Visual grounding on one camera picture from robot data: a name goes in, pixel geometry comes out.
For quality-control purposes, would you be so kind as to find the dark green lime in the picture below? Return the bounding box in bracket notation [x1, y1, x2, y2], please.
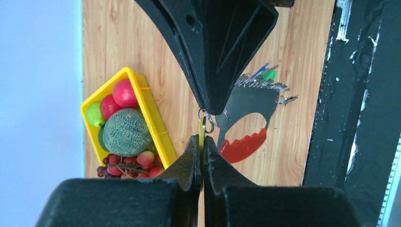
[97, 125, 109, 151]

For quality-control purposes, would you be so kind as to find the green netted melon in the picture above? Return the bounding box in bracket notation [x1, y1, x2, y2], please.
[103, 108, 152, 157]

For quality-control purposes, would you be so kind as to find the pink red apple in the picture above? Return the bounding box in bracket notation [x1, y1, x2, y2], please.
[112, 79, 139, 108]

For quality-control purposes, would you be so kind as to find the green key tag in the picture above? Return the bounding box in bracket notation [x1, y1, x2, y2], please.
[261, 69, 277, 81]

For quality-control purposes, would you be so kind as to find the blue key tag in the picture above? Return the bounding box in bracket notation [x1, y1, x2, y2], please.
[254, 62, 269, 76]

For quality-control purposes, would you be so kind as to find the yellow key tag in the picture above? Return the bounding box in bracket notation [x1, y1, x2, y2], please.
[199, 116, 207, 191]

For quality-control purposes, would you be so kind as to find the yellow plastic tray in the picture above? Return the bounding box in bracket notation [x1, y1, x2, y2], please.
[80, 67, 177, 169]

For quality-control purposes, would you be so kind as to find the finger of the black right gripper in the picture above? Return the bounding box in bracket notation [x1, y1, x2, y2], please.
[195, 0, 279, 115]
[136, 0, 213, 113]

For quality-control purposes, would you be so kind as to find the dark purple grape bunch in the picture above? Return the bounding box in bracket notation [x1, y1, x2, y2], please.
[96, 154, 124, 178]

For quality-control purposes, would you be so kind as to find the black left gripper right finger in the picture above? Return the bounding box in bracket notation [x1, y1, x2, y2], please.
[204, 136, 359, 227]

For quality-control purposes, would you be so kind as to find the red strawberry cluster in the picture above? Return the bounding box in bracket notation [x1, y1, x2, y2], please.
[114, 150, 165, 179]

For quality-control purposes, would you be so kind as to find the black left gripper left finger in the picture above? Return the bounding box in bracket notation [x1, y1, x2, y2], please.
[37, 135, 201, 227]

